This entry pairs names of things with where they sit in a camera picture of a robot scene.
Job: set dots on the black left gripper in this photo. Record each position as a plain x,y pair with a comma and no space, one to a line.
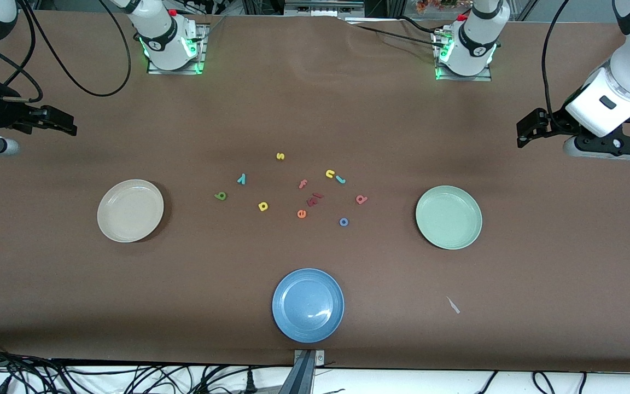
554,122

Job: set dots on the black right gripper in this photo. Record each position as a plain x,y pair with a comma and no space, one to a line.
4,114

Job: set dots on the red foam letter a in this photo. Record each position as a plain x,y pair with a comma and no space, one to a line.
361,200

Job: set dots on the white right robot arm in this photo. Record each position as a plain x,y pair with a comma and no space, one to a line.
162,33

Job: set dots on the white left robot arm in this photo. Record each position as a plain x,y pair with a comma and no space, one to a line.
626,71

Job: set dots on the beige brown plate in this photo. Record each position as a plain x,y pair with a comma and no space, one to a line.
130,210

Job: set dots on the pale green plate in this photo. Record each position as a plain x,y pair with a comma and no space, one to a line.
449,217

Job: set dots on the orange artificial flowers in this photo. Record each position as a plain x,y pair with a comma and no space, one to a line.
441,5

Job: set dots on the brown table mat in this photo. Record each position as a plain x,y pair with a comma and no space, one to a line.
74,301

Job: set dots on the small white paper scrap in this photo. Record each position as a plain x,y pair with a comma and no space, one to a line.
453,305

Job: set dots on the dark red foam letter k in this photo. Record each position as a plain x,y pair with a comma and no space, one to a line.
314,198

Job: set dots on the blue plate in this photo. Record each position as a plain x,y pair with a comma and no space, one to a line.
308,305

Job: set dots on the black power plug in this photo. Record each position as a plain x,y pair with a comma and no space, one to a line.
249,380

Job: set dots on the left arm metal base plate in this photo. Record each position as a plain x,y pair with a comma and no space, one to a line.
479,78

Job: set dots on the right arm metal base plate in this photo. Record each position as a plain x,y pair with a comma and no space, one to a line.
203,54

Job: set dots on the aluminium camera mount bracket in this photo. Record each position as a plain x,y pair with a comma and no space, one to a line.
304,372

